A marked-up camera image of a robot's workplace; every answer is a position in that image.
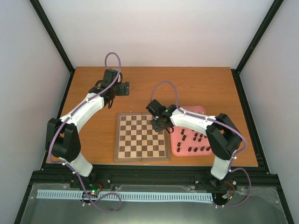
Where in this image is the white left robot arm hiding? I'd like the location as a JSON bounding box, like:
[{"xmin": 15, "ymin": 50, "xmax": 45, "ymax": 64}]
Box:
[{"xmin": 45, "ymin": 69, "xmax": 129, "ymax": 188}]

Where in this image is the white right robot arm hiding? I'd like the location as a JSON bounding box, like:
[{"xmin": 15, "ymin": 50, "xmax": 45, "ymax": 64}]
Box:
[{"xmin": 146, "ymin": 96, "xmax": 247, "ymax": 180}]

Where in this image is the pink plastic tray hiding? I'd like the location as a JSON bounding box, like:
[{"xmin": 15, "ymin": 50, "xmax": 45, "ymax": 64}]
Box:
[{"xmin": 170, "ymin": 106, "xmax": 212, "ymax": 157}]

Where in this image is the wooden chessboard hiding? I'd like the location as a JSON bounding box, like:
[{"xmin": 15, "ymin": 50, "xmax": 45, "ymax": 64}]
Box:
[{"xmin": 114, "ymin": 112, "xmax": 171, "ymax": 162}]

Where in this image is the left black frame post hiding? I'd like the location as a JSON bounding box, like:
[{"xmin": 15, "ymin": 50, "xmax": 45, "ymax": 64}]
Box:
[{"xmin": 29, "ymin": 0, "xmax": 77, "ymax": 74}]

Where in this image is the black frame post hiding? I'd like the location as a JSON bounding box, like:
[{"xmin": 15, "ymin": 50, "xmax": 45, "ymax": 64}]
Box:
[
  {"xmin": 29, "ymin": 0, "xmax": 77, "ymax": 74},
  {"xmin": 235, "ymin": 0, "xmax": 285, "ymax": 73}
]

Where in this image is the black aluminium frame rail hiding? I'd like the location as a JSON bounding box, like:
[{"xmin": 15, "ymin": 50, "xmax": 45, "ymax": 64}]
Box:
[{"xmin": 30, "ymin": 163, "xmax": 280, "ymax": 187}]

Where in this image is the light blue cable duct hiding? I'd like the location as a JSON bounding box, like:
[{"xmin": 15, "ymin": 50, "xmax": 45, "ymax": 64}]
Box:
[{"xmin": 36, "ymin": 189, "xmax": 213, "ymax": 203}]

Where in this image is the right black frame post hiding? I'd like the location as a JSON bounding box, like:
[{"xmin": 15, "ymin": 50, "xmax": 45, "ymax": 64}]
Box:
[{"xmin": 235, "ymin": 0, "xmax": 285, "ymax": 73}]

